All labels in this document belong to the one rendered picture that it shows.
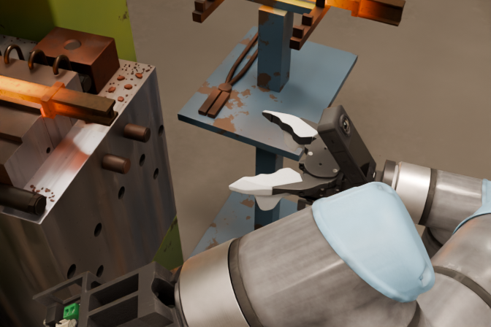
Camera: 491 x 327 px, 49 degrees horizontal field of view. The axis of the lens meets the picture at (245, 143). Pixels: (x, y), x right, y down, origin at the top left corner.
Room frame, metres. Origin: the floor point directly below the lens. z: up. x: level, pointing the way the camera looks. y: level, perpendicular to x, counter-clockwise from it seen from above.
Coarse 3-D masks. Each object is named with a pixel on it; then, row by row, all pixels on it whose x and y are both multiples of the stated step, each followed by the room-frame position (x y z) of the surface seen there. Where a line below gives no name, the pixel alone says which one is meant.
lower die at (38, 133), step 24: (0, 72) 0.69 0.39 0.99; (24, 72) 0.69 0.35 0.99; (48, 72) 0.69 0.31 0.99; (72, 72) 0.69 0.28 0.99; (0, 96) 0.62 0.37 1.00; (0, 120) 0.58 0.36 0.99; (24, 120) 0.58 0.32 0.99; (48, 120) 0.60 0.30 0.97; (72, 120) 0.65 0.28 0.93; (0, 144) 0.54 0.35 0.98; (24, 144) 0.55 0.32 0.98; (48, 144) 0.59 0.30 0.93; (0, 168) 0.51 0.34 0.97; (24, 168) 0.53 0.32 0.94
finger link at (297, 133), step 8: (264, 112) 0.59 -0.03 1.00; (272, 112) 0.58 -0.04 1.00; (272, 120) 0.58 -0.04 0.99; (280, 120) 0.57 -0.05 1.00; (288, 120) 0.56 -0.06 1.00; (296, 120) 0.56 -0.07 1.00; (288, 128) 0.56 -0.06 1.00; (296, 128) 0.55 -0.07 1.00; (304, 128) 0.55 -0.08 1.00; (312, 128) 0.55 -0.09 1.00; (288, 136) 0.57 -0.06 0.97; (296, 136) 0.54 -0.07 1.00; (304, 136) 0.53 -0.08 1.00; (312, 136) 0.53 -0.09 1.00; (288, 144) 0.57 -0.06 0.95; (296, 144) 0.55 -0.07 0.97; (304, 144) 0.53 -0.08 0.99
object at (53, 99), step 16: (0, 80) 0.65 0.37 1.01; (16, 80) 0.65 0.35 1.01; (16, 96) 0.62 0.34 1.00; (32, 96) 0.61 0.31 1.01; (48, 96) 0.61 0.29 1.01; (64, 96) 0.61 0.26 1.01; (80, 96) 0.61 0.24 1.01; (96, 96) 0.61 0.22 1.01; (48, 112) 0.60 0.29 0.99; (64, 112) 0.60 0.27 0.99; (80, 112) 0.60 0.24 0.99; (96, 112) 0.59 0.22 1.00; (112, 112) 0.59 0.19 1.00
